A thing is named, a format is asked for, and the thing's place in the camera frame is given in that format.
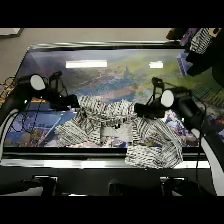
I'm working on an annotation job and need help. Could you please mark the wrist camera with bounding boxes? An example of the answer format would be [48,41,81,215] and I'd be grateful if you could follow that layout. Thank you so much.
[49,70,66,96]
[151,76,166,101]

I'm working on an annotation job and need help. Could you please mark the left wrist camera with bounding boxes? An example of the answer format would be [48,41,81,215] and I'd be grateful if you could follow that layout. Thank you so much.
[49,70,66,96]

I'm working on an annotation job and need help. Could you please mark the purple garment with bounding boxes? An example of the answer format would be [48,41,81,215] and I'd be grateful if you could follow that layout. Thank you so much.
[179,28,200,47]

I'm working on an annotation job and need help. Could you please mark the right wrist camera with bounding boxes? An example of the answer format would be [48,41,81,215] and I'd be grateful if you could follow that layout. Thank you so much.
[151,76,166,101]

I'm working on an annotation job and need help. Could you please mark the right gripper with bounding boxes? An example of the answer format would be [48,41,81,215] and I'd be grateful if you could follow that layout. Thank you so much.
[133,99,166,120]

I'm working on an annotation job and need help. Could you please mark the black and white striped shirt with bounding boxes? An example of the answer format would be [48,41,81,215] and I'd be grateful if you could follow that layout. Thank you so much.
[54,94,185,170]

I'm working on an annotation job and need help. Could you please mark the black cable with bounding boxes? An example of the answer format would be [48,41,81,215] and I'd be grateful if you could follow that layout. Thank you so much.
[9,99,44,134]

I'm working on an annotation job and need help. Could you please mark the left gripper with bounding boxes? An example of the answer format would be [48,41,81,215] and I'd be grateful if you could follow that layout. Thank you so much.
[49,94,81,112]

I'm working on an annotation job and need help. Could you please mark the silver frame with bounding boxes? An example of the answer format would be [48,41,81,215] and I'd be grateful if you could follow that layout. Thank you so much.
[0,157,224,197]

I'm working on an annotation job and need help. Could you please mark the striped garment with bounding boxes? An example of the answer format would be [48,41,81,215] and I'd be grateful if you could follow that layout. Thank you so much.
[189,28,213,55]

